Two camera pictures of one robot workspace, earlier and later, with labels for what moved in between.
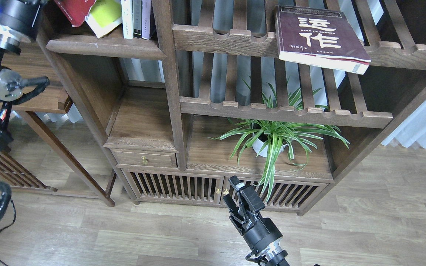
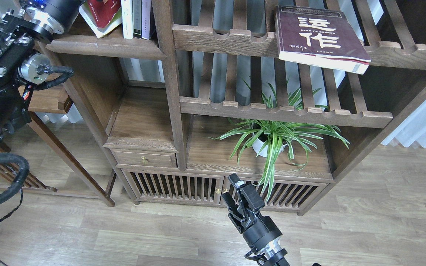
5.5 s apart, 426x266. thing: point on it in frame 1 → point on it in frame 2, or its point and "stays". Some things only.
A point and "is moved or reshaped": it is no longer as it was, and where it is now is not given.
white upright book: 127,16 stays
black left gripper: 5,24 → 56,16
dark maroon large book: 321,38 stays
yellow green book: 104,16 stays
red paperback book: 75,10 is moved or reshaped
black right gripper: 244,204 stays
